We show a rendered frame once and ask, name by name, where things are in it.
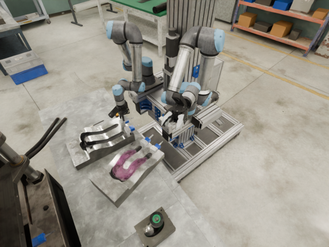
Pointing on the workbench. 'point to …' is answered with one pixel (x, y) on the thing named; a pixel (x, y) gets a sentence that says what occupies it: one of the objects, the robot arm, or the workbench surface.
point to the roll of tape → (154, 218)
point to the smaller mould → (150, 236)
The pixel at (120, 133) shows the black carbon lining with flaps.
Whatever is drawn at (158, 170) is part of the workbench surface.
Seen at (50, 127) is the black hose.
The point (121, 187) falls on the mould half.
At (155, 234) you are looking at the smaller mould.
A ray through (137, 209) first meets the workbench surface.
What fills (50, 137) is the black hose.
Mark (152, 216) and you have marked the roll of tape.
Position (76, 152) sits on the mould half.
